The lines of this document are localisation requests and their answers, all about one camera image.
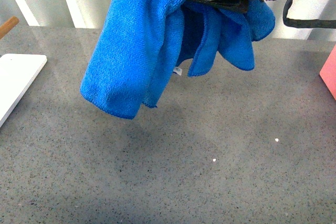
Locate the blue microfiber cloth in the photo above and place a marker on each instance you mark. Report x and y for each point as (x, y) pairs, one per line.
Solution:
(143, 41)

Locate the wooden handle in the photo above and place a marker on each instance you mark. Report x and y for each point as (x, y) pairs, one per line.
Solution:
(6, 27)

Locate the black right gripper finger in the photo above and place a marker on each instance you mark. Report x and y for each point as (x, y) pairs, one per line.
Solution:
(239, 6)

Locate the white board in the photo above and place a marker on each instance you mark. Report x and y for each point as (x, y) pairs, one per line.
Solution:
(18, 71)

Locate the pink plastic bin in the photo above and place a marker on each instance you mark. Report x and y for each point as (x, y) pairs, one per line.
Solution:
(328, 72)

